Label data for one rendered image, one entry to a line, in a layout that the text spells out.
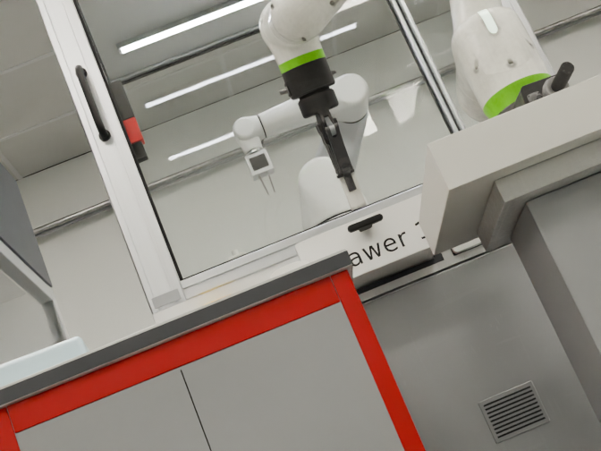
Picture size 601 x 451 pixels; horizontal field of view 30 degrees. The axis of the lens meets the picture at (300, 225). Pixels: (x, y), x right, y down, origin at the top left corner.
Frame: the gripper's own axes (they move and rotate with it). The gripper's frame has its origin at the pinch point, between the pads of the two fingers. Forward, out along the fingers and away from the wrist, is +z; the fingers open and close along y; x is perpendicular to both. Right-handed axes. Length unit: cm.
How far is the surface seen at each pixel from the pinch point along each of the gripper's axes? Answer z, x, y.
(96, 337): 36, -103, -352
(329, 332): 17, -17, 45
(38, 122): -73, -88, -336
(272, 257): 7.7, -18.5, -21.1
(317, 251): 8.8, -10.2, -4.9
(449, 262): 22.4, 15.8, -16.0
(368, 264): 14.9, -1.9, -2.7
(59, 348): 4, -58, 37
